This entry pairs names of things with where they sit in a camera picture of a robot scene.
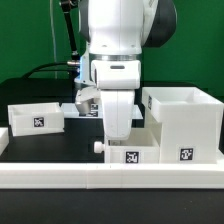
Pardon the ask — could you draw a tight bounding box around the black cable bundle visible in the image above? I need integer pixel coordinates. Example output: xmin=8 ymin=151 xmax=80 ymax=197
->
xmin=22 ymin=0 xmax=82 ymax=80

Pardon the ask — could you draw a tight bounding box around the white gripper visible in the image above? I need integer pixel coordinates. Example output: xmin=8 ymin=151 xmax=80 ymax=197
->
xmin=91 ymin=60 xmax=141 ymax=140

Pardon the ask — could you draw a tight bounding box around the white marker sheet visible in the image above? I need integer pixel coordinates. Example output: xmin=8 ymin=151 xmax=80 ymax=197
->
xmin=61 ymin=103 xmax=143 ymax=120

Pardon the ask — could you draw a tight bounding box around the white drawer cabinet frame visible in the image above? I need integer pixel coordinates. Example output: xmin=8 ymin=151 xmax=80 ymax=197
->
xmin=142 ymin=87 xmax=224 ymax=164

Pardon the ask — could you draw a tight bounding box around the white drawer box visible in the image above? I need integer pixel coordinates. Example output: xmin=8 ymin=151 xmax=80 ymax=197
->
xmin=94 ymin=128 xmax=160 ymax=164
xmin=8 ymin=102 xmax=64 ymax=137

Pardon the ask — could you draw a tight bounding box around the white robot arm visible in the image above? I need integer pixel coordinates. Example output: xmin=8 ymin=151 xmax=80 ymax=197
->
xmin=78 ymin=0 xmax=177 ymax=140

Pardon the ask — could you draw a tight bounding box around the white drawer box front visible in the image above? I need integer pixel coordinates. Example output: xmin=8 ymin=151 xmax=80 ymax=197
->
xmin=94 ymin=128 xmax=160 ymax=164

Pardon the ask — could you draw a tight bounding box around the white drawer box rear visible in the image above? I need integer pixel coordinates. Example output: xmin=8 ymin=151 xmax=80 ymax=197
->
xmin=8 ymin=102 xmax=64 ymax=137

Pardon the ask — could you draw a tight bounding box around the white U-shaped fence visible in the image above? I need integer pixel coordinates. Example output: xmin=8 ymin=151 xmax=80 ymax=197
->
xmin=0 ymin=127 xmax=224 ymax=190

